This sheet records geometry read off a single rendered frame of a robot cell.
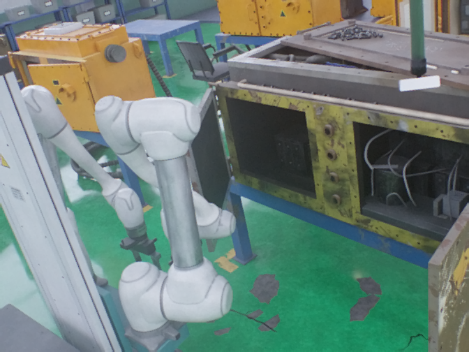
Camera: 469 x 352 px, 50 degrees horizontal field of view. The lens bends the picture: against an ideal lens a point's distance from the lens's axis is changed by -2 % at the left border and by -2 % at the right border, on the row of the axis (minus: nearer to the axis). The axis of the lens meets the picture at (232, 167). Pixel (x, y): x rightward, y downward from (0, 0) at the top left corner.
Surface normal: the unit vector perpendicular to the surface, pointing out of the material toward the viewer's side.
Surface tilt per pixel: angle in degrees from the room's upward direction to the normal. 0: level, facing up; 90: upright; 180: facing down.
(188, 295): 77
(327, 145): 90
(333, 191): 90
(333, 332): 0
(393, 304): 0
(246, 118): 90
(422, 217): 0
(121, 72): 90
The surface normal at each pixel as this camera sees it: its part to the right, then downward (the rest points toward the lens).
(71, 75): -0.52, 0.47
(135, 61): 0.68, 0.21
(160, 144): -0.14, 0.40
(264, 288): -0.18, -0.88
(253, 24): -0.71, 0.43
